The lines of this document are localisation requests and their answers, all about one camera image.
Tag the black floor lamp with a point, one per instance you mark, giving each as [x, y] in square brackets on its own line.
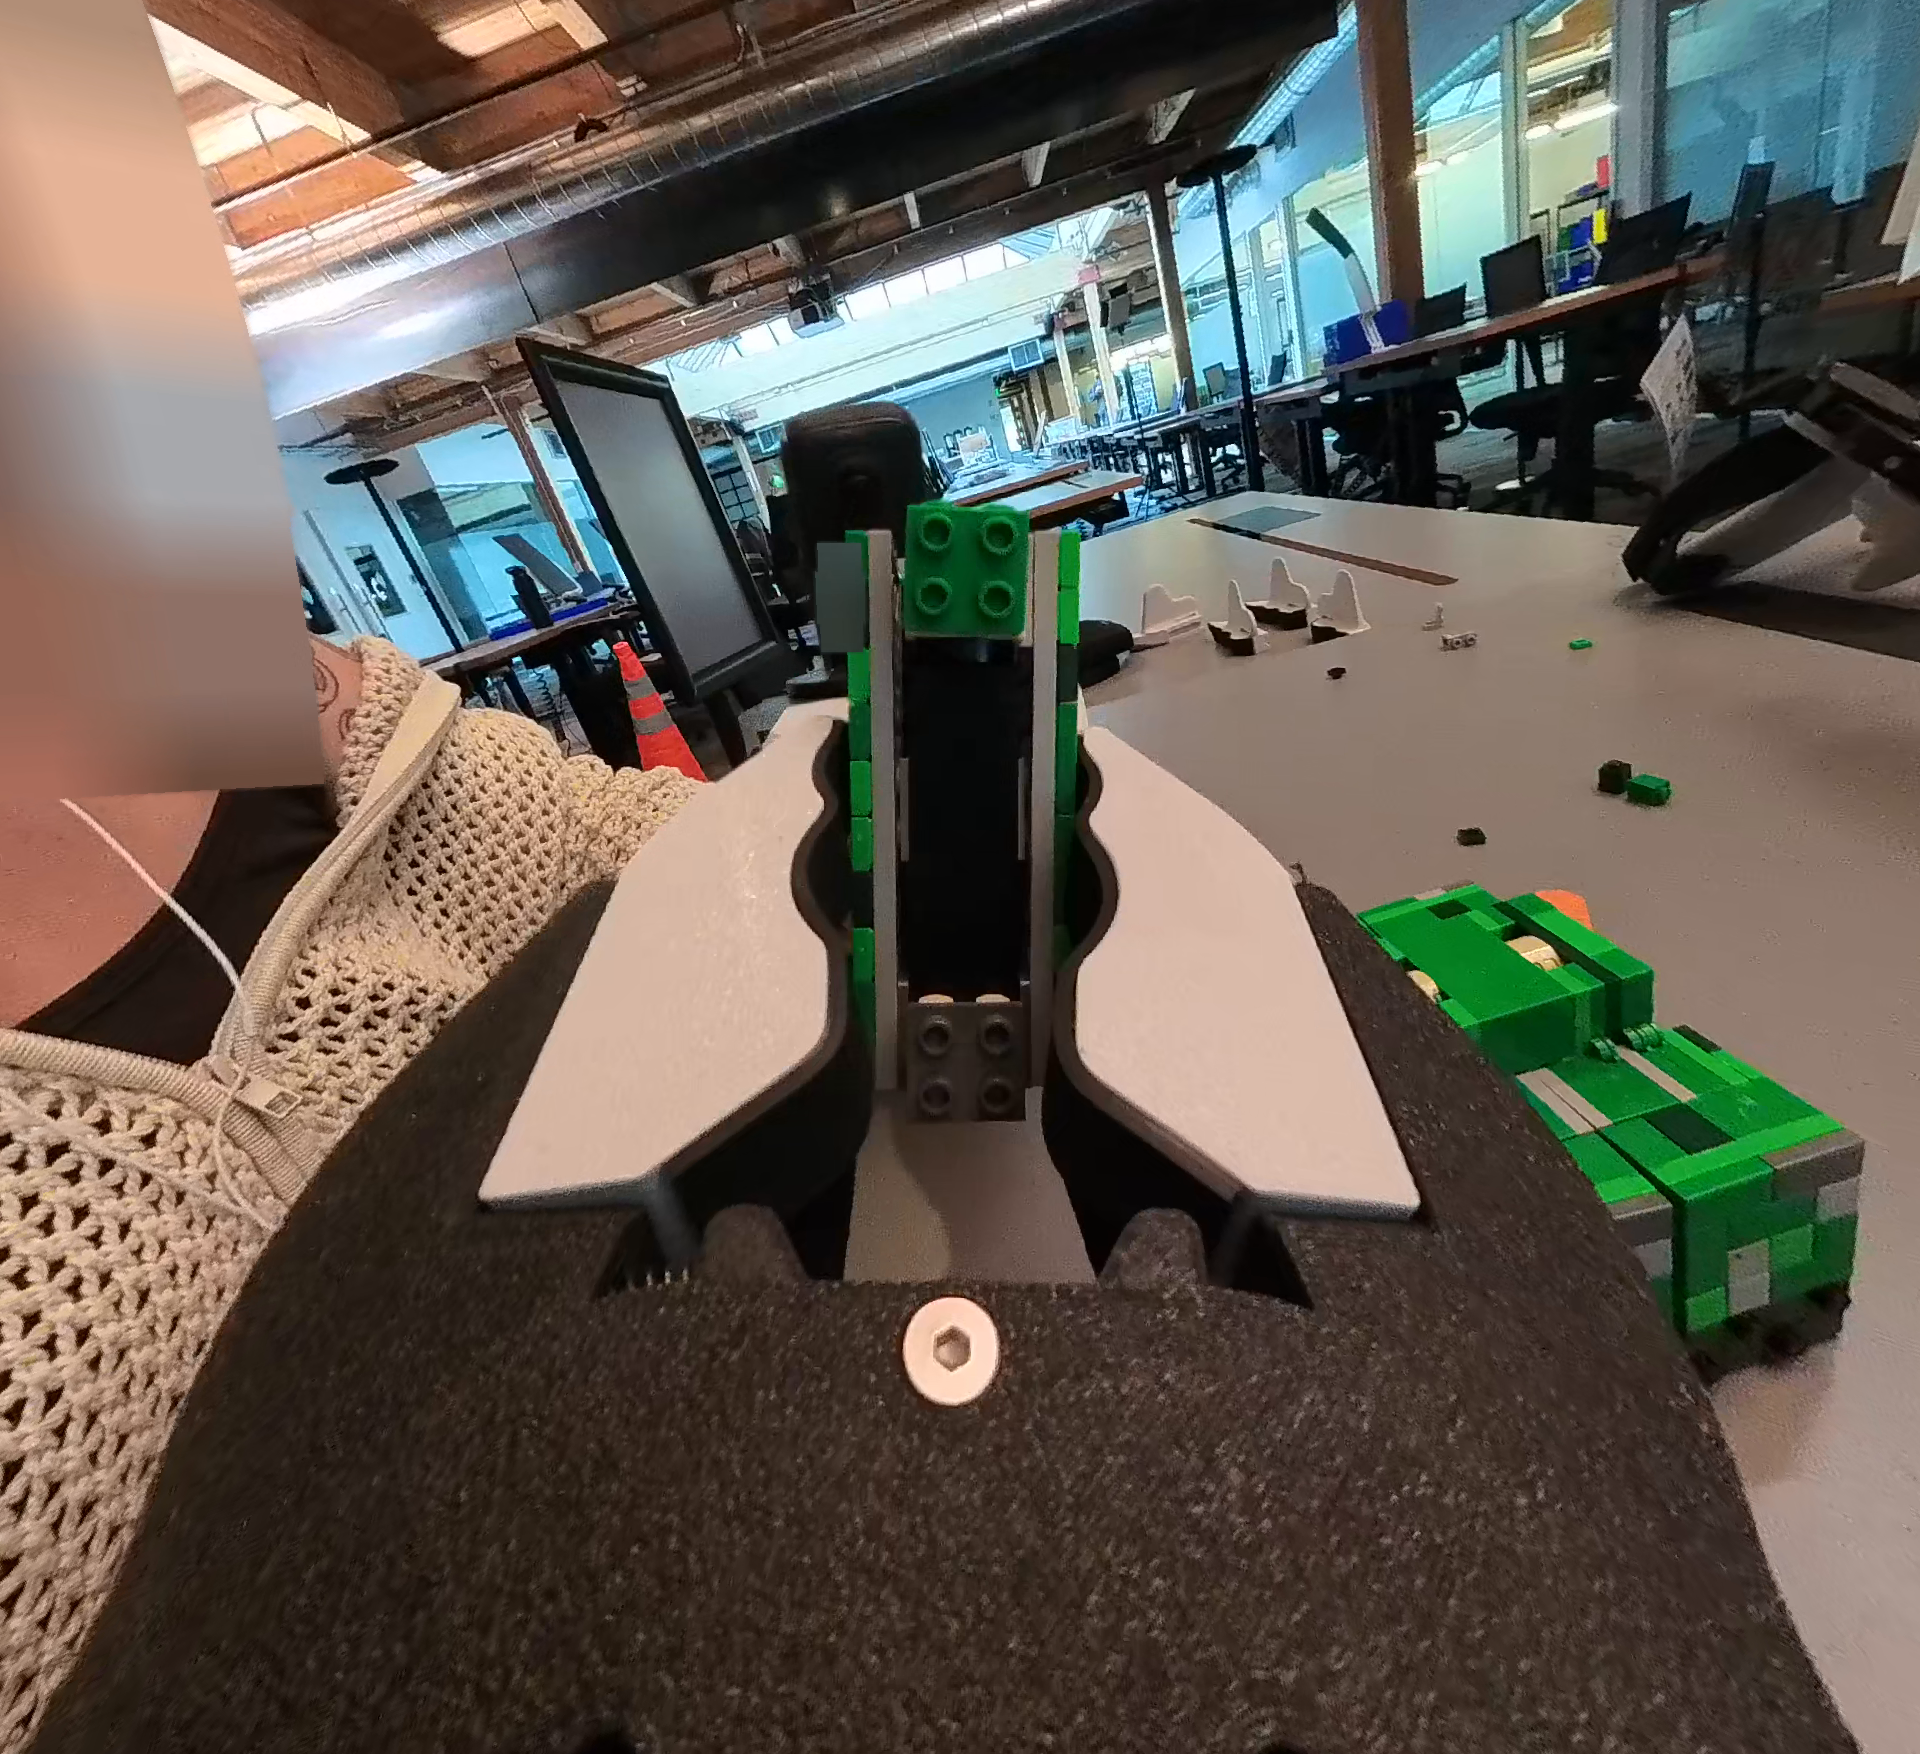
[390, 538]

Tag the black and grey tool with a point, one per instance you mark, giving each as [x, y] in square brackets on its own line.
[1770, 478]

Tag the row of office desks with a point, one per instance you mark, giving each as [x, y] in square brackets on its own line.
[1424, 388]

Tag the orange traffic cone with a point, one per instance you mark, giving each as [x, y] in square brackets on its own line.
[652, 718]

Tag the tall green lego body block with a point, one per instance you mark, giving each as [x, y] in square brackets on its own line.
[968, 585]

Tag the blue storage bin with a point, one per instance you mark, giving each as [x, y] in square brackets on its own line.
[1364, 329]

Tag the black-framed whiteboard easel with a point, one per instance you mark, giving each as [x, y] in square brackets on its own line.
[644, 509]

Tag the green lego legs assembly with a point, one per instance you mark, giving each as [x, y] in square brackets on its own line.
[1620, 1078]

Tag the long silver ceiling duct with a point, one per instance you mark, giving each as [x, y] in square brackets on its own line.
[901, 82]

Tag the black undershirt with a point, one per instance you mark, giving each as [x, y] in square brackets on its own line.
[150, 915]

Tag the orange brick separator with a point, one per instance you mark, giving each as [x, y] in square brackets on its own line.
[1564, 902]

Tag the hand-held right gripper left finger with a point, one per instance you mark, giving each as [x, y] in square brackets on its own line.
[674, 988]

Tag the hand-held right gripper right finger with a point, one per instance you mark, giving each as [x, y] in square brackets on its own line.
[1214, 1004]

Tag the ceiling projector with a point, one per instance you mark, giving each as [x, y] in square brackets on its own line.
[812, 302]

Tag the white fin-shaped part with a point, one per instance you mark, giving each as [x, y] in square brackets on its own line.
[1338, 607]
[1166, 616]
[1238, 623]
[1287, 592]

